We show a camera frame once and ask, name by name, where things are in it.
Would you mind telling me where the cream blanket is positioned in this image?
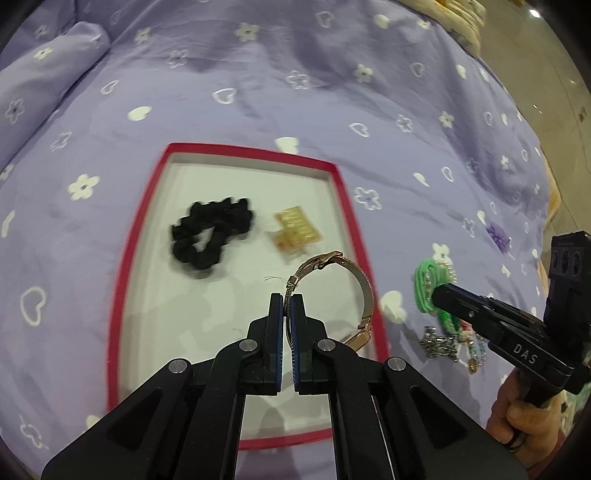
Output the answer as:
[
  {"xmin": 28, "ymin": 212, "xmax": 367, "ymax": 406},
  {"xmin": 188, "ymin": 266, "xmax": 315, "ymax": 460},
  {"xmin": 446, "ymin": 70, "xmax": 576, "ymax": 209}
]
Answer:
[{"xmin": 402, "ymin": 0, "xmax": 488, "ymax": 52}]

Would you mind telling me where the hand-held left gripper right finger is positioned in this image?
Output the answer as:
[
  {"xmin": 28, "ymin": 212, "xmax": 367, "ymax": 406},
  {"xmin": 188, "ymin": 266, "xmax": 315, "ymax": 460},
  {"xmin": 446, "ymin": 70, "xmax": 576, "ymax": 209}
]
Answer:
[{"xmin": 290, "ymin": 293, "xmax": 523, "ymax": 480}]

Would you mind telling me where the silver chain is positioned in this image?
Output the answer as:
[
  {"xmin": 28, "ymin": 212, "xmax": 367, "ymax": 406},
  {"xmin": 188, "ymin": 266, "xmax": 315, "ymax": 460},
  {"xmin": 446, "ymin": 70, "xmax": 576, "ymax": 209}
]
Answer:
[{"xmin": 419, "ymin": 325, "xmax": 460, "ymax": 363}]

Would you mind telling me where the black scrunchie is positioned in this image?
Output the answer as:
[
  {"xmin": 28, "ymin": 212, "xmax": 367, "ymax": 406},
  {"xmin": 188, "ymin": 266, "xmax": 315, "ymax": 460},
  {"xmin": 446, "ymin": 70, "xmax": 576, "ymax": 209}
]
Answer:
[{"xmin": 168, "ymin": 198, "xmax": 254, "ymax": 278}]

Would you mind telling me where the green elastic hair tie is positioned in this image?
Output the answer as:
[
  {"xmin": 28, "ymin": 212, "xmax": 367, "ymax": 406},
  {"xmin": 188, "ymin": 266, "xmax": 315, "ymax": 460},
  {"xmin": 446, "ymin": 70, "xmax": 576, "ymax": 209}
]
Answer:
[{"xmin": 412, "ymin": 259, "xmax": 451, "ymax": 315}]

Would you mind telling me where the purple floral pillow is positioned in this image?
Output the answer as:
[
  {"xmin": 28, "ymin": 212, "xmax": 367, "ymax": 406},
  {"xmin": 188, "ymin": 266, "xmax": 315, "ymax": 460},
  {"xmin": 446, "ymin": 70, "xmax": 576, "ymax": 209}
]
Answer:
[{"xmin": 0, "ymin": 21, "xmax": 112, "ymax": 163}]

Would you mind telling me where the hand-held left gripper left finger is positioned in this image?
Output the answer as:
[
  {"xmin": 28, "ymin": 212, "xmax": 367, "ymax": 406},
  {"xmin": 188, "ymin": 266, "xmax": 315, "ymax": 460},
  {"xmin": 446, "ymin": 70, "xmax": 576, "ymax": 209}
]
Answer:
[{"xmin": 41, "ymin": 292, "xmax": 284, "ymax": 480}]

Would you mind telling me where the rose gold wristwatch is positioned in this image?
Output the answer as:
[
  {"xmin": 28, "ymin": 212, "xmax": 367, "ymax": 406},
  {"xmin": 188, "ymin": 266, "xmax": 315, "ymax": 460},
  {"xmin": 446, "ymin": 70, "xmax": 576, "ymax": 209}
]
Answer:
[{"xmin": 284, "ymin": 250, "xmax": 376, "ymax": 352}]

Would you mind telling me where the colourful bead bracelet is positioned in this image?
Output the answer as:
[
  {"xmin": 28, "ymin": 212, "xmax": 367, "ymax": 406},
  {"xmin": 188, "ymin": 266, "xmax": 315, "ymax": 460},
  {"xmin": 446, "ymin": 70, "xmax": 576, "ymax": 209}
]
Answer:
[{"xmin": 458, "ymin": 323, "xmax": 490, "ymax": 374}]

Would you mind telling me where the green braided strap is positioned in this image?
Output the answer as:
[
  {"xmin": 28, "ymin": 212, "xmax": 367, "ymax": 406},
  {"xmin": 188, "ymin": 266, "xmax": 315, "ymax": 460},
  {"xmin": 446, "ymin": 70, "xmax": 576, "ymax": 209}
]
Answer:
[{"xmin": 434, "ymin": 308, "xmax": 462, "ymax": 334}]

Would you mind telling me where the amber hair claw clip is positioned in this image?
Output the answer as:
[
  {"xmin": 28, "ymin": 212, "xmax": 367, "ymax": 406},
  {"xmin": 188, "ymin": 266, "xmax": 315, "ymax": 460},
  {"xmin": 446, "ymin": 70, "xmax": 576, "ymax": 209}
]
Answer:
[{"xmin": 268, "ymin": 208, "xmax": 324, "ymax": 254}]

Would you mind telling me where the purple floral bedsheet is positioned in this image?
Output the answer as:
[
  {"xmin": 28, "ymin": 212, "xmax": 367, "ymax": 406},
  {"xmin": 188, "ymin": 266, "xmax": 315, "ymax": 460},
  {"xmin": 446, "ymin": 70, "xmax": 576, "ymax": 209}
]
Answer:
[{"xmin": 0, "ymin": 0, "xmax": 561, "ymax": 480}]

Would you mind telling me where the person's right hand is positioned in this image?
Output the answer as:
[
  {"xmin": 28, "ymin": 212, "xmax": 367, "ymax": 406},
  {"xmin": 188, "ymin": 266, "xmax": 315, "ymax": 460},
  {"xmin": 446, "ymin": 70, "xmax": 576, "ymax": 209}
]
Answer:
[{"xmin": 486, "ymin": 371, "xmax": 570, "ymax": 463}]

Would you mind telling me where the red jewelry tray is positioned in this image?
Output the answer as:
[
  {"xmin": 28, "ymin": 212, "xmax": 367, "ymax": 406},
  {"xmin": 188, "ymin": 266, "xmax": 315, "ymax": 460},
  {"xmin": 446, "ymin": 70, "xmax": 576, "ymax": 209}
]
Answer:
[{"xmin": 105, "ymin": 143, "xmax": 391, "ymax": 450}]

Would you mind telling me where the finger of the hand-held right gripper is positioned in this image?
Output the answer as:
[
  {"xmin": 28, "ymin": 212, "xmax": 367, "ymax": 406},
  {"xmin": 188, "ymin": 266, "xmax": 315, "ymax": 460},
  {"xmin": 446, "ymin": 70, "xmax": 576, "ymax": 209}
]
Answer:
[{"xmin": 431, "ymin": 282, "xmax": 546, "ymax": 346}]

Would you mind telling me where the small purple hair clip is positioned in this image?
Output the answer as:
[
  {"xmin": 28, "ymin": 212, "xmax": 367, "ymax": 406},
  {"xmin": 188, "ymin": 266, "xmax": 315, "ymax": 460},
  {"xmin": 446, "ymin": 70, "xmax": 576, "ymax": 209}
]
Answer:
[{"xmin": 487, "ymin": 223, "xmax": 512, "ymax": 252}]

